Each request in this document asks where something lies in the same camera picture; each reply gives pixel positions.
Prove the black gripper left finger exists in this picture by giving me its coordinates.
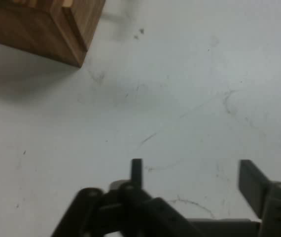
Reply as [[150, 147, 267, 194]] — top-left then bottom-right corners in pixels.
[[51, 158, 205, 237]]

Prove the wooden drawer cabinet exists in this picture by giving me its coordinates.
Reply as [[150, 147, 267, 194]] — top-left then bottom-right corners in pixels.
[[0, 0, 106, 68]]

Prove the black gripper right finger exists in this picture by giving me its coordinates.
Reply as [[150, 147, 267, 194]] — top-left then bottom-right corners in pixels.
[[238, 159, 281, 237]]

